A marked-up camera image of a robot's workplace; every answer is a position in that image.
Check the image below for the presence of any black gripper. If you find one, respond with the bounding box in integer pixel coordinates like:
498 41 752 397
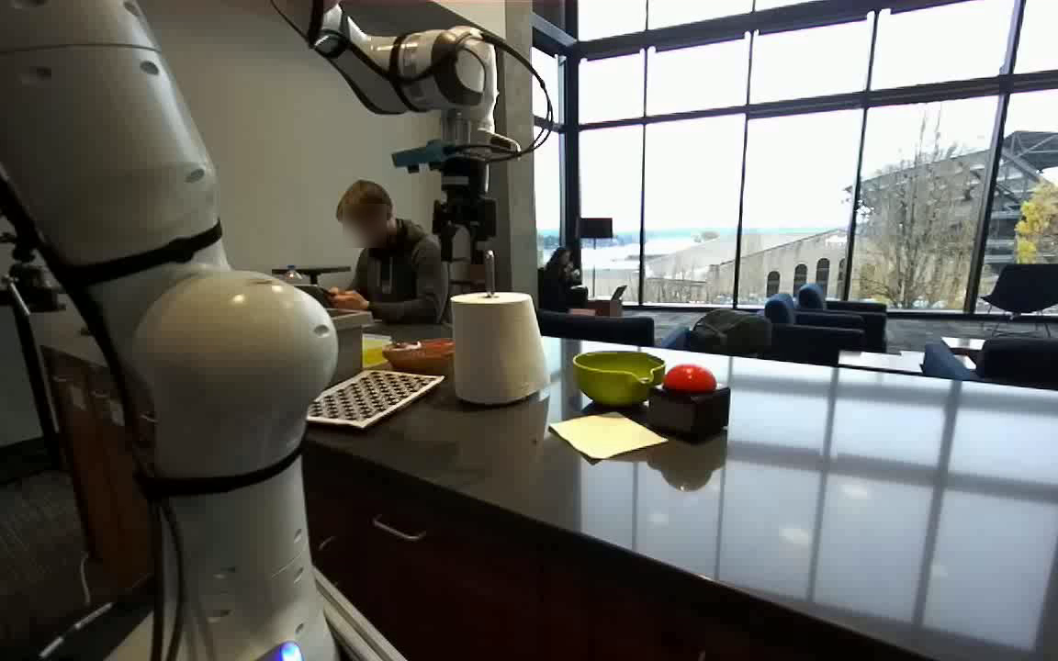
433 162 498 260

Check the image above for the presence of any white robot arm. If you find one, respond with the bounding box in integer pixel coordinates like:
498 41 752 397
0 0 340 661

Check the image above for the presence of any seated person dark hoodie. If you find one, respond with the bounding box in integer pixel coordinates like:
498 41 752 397
324 182 446 325

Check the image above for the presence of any white paper towel roll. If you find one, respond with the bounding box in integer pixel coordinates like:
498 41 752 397
454 292 547 407

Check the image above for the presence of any grey plastic bin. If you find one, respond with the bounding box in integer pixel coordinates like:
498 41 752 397
336 313 373 381

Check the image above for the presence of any yellow cup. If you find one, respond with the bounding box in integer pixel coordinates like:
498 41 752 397
359 334 394 373

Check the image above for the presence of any black white checkerboard sheet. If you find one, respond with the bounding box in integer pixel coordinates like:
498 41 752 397
310 373 441 429

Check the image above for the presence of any green plastic bowl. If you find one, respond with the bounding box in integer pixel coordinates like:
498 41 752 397
575 348 664 407

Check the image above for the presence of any red button black box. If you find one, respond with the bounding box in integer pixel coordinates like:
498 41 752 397
647 364 733 444

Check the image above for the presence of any dark sofa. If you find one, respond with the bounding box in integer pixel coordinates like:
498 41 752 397
689 303 885 364

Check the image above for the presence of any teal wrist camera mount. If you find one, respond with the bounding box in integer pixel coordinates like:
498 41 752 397
391 141 479 172

